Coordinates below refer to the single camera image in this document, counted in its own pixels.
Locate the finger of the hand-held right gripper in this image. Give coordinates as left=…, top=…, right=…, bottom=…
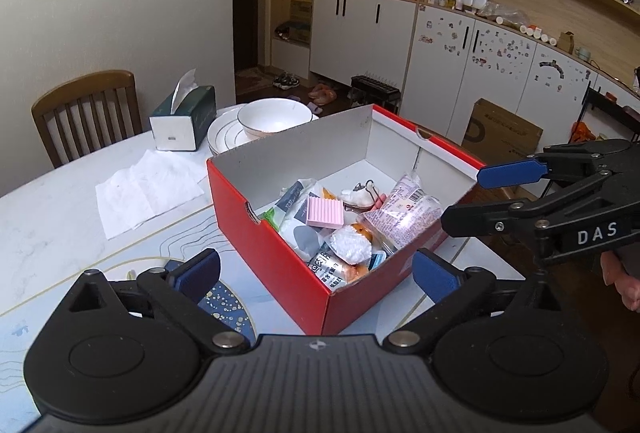
left=476, top=139, right=633, bottom=188
left=441, top=170, right=618, bottom=240

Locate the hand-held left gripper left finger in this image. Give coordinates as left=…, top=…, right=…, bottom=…
left=67, top=249, right=251, bottom=356

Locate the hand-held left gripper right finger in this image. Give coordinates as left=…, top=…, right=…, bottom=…
left=382, top=249, right=566, bottom=356

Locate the red cardboard box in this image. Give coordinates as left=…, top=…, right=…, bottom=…
left=206, top=104, right=488, bottom=338

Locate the pink snack packet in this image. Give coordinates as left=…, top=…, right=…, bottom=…
left=362, top=170, right=443, bottom=250

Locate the white bun packet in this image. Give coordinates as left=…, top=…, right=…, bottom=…
left=330, top=225, right=372, bottom=264

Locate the plush doll keychain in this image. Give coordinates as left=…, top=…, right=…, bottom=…
left=341, top=183, right=377, bottom=208

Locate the white packet bold print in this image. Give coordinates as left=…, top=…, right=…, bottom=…
left=307, top=252, right=372, bottom=296

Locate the pink sticky note pad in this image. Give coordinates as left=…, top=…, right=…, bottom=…
left=306, top=197, right=346, bottom=229

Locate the white marble desktop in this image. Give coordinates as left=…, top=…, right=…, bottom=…
left=0, top=103, right=523, bottom=419

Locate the person's right hand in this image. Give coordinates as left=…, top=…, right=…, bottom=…
left=600, top=245, right=640, bottom=313

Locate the brown cardboard box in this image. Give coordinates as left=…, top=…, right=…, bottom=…
left=461, top=98, right=544, bottom=166

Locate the light blue printed table mat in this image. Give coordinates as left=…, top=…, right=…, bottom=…
left=0, top=193, right=523, bottom=419

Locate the white cabinet with stickers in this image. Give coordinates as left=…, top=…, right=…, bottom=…
left=400, top=2, right=640, bottom=154

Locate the white paper napkin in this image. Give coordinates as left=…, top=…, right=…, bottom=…
left=95, top=149, right=207, bottom=241

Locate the black metal stand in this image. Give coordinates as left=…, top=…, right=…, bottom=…
left=582, top=85, right=640, bottom=144

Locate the green white tissue box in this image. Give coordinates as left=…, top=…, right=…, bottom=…
left=149, top=69, right=217, bottom=151

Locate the white plate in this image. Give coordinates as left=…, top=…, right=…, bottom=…
left=207, top=105, right=320, bottom=156

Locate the white bowl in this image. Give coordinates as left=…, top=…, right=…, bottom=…
left=236, top=98, right=314, bottom=137

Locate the purple slippers pair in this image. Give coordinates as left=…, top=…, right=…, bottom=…
left=287, top=94, right=322, bottom=114

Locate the pink slippers pair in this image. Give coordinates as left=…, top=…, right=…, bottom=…
left=308, top=83, right=337, bottom=106

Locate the white lower cabinet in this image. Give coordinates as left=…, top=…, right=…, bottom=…
left=309, top=0, right=418, bottom=96

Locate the wooden dining chair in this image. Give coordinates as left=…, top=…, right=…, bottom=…
left=31, top=70, right=143, bottom=170

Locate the dark door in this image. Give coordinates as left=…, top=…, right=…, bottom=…
left=232, top=0, right=276, bottom=88

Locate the black wire rack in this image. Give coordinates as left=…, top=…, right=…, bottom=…
left=348, top=74, right=402, bottom=112

